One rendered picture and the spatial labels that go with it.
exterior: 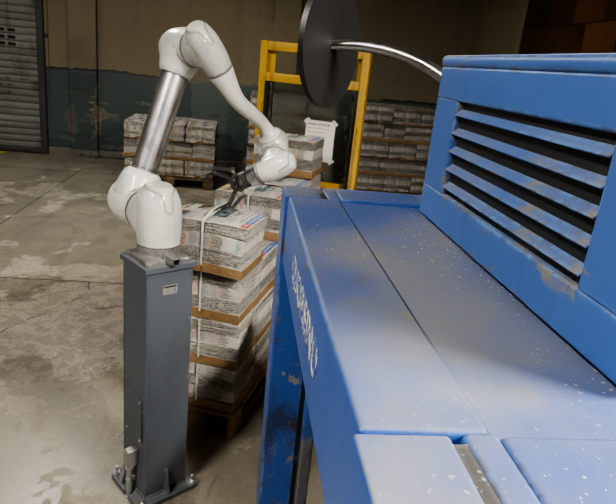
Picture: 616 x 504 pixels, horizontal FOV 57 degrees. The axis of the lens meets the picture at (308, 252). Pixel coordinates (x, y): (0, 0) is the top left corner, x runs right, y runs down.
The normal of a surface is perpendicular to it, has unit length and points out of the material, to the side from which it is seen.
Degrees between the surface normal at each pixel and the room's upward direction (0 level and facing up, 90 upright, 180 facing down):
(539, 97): 90
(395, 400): 0
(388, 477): 0
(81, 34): 90
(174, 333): 90
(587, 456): 0
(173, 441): 90
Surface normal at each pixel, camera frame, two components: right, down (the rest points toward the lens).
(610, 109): -0.99, -0.06
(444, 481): 0.10, -0.95
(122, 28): 0.10, 0.32
